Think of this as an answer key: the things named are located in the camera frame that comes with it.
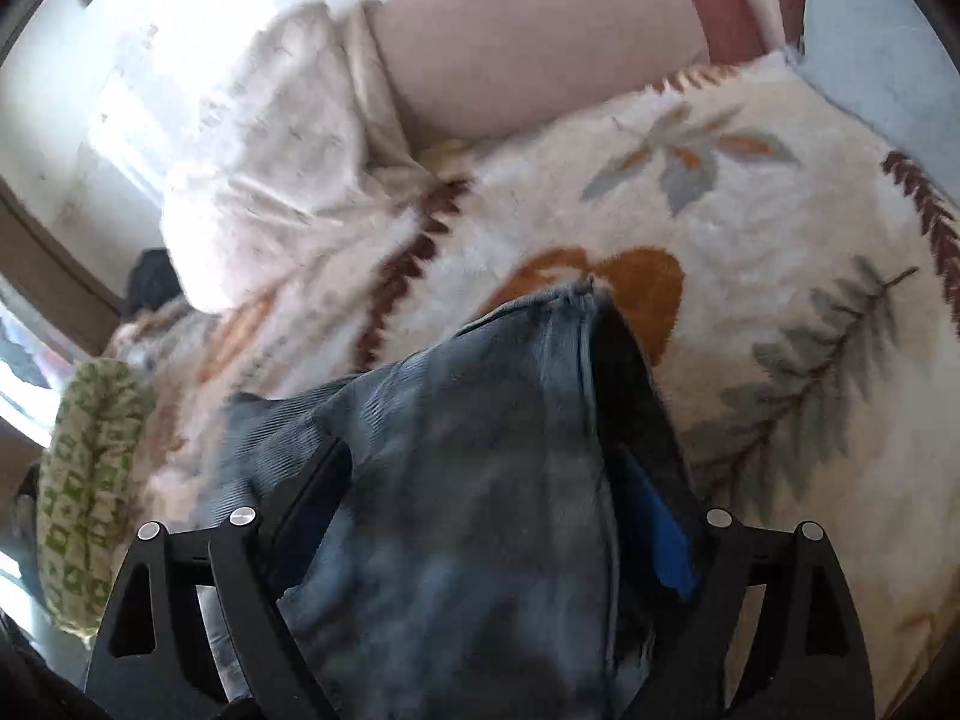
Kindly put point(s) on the light blue pillow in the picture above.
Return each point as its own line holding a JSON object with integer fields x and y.
{"x": 881, "y": 61}

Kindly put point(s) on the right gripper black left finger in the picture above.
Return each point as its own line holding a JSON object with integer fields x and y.
{"x": 192, "y": 627}

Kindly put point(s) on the black cloth bundle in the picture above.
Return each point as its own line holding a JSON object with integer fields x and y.
{"x": 152, "y": 283}

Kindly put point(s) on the cream crumpled sheet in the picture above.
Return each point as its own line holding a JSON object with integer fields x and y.
{"x": 291, "y": 154}

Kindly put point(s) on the cream leaf pattern blanket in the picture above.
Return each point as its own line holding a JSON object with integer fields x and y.
{"x": 791, "y": 277}

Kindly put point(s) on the green white patterned blanket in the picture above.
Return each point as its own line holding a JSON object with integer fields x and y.
{"x": 84, "y": 491}

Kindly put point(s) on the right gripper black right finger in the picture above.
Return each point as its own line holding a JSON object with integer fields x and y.
{"x": 741, "y": 622}

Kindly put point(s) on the pink bolster pillow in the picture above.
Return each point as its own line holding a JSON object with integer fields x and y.
{"x": 476, "y": 69}

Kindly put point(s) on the wooden window frame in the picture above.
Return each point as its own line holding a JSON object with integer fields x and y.
{"x": 54, "y": 282}

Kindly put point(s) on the grey denim pants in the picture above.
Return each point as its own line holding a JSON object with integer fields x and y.
{"x": 519, "y": 527}

